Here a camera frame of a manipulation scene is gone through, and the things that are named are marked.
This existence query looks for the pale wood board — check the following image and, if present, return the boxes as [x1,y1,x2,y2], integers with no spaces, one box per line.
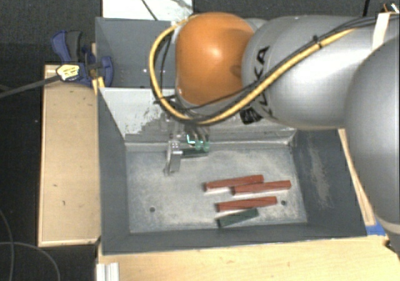
[37,64,103,248]

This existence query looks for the black cylinder on white bracket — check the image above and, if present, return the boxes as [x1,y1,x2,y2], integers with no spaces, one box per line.
[239,106,264,126]

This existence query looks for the red-brown flat block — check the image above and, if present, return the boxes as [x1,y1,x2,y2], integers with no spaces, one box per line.
[202,174,265,193]
[231,180,293,196]
[215,196,279,213]

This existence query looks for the grey metal bin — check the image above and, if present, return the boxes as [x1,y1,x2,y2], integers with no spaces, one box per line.
[94,16,368,256]

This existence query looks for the dark green flat block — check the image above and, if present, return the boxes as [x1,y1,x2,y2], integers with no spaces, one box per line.
[216,208,260,229]

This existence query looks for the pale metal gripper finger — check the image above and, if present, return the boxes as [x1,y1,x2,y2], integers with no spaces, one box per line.
[171,142,184,172]
[164,140,177,176]

